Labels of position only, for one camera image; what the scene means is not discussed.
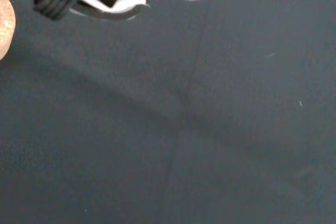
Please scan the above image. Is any cork ring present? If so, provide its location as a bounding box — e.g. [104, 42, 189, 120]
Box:
[0, 0, 17, 61]

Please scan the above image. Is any black cloth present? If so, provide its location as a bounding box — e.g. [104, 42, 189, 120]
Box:
[0, 0, 336, 224]

